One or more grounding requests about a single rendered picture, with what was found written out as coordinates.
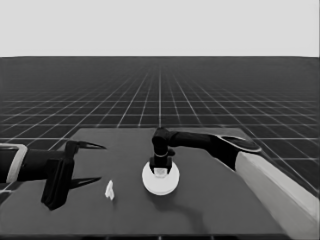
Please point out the large thick white disc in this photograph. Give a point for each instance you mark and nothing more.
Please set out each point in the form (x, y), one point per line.
(160, 186)

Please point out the small white T-shaped piece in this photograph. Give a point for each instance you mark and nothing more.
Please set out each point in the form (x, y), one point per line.
(109, 193)

